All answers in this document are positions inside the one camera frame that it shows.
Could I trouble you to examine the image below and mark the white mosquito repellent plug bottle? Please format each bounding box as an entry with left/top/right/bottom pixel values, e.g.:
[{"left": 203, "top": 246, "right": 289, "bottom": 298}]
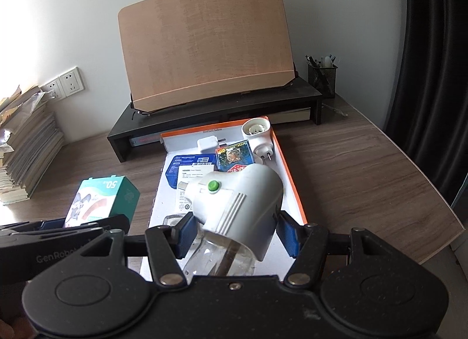
[{"left": 183, "top": 163, "right": 283, "bottom": 282}]

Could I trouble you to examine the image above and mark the red blue playing card box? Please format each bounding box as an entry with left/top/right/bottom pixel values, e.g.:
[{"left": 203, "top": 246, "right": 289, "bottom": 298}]
[{"left": 215, "top": 140, "right": 255, "bottom": 173}]

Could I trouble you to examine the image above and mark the white USB charger cube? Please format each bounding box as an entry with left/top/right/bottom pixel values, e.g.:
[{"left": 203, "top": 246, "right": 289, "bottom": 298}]
[{"left": 197, "top": 136, "right": 226, "bottom": 154}]

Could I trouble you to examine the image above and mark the person's left hand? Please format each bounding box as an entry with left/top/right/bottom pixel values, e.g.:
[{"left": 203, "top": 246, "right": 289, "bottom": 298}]
[{"left": 0, "top": 317, "right": 36, "bottom": 339}]

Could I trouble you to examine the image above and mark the teal mask box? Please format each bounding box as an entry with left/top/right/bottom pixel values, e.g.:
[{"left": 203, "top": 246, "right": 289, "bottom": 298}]
[{"left": 63, "top": 175, "right": 140, "bottom": 227}]

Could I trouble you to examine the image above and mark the stack of books and papers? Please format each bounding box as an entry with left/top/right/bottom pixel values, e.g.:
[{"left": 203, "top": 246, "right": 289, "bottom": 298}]
[{"left": 1, "top": 86, "right": 64, "bottom": 205}]

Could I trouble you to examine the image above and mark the white barcode box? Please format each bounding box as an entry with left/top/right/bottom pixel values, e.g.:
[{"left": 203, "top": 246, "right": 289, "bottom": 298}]
[{"left": 163, "top": 177, "right": 202, "bottom": 226}]

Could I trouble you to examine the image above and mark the black monitor riser shelf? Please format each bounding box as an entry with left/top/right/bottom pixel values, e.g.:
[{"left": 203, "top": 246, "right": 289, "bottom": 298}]
[{"left": 107, "top": 77, "right": 323, "bottom": 162}]

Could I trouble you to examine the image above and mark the black curtain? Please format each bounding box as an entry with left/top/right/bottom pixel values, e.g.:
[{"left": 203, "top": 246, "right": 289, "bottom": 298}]
[{"left": 385, "top": 0, "right": 467, "bottom": 203}]

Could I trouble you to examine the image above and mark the blue flat package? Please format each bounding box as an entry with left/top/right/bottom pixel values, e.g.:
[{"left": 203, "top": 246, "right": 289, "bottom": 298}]
[{"left": 165, "top": 154, "right": 216, "bottom": 189}]

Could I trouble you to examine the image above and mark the white plug adapter socket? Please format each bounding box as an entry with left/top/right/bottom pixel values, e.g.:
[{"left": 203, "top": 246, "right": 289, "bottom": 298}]
[{"left": 241, "top": 117, "right": 274, "bottom": 164}]

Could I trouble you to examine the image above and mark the black mesh pen holder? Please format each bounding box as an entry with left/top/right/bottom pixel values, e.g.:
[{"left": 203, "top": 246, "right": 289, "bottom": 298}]
[{"left": 305, "top": 55, "right": 338, "bottom": 98}]

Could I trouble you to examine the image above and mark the wooden book stand board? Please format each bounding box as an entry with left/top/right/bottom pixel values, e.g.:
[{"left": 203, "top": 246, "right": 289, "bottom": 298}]
[{"left": 117, "top": 0, "right": 295, "bottom": 113}]

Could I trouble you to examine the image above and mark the white wall socket left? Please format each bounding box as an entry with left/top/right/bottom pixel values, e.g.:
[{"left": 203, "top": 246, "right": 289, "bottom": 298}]
[{"left": 40, "top": 78, "right": 66, "bottom": 101}]

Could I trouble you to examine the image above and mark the white wall socket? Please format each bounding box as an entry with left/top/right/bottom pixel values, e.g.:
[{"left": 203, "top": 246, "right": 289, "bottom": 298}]
[
  {"left": 59, "top": 67, "right": 85, "bottom": 97},
  {"left": 40, "top": 78, "right": 66, "bottom": 101}
]

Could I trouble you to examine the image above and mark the white wall socket right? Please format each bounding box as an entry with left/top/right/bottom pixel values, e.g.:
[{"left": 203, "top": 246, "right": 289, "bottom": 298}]
[{"left": 59, "top": 67, "right": 85, "bottom": 97}]

